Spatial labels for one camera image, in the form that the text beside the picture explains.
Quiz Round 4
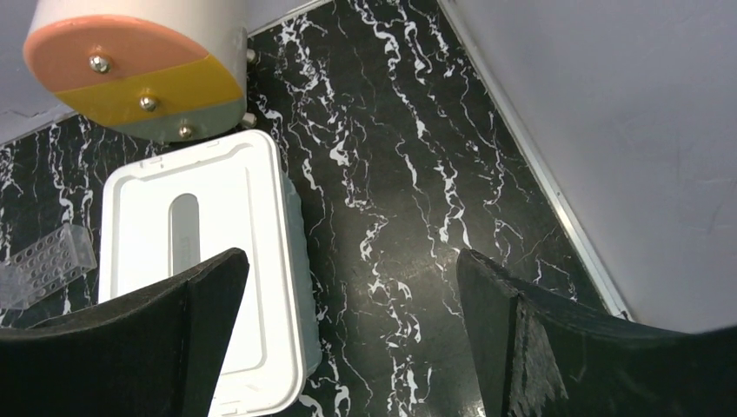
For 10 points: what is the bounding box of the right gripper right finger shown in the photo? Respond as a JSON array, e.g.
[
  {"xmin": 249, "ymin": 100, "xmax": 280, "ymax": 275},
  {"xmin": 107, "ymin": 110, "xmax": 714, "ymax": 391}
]
[{"xmin": 456, "ymin": 249, "xmax": 736, "ymax": 416}]

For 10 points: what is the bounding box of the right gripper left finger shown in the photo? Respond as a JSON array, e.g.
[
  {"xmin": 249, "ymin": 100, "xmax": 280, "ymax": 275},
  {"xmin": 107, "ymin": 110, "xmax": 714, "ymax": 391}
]
[{"xmin": 1, "ymin": 248, "xmax": 249, "ymax": 416}]

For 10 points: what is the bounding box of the round pastel drawer cabinet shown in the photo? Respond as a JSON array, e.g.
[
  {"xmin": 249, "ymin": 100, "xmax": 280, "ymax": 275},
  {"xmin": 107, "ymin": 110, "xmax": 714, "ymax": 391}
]
[{"xmin": 23, "ymin": 0, "xmax": 256, "ymax": 142}]

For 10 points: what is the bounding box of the clear test tube rack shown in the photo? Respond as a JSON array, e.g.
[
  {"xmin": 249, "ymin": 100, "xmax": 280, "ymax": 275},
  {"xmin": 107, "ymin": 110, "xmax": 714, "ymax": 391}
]
[{"xmin": 1, "ymin": 223, "xmax": 96, "ymax": 310}]

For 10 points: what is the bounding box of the white bin lid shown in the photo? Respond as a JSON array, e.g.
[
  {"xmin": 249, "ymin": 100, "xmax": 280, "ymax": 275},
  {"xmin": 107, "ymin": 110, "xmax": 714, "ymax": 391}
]
[{"xmin": 98, "ymin": 129, "xmax": 307, "ymax": 416}]

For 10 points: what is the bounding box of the teal plastic bin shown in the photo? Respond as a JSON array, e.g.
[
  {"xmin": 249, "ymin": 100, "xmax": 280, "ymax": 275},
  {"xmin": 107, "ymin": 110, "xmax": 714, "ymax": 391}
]
[{"xmin": 282, "ymin": 173, "xmax": 322, "ymax": 377}]

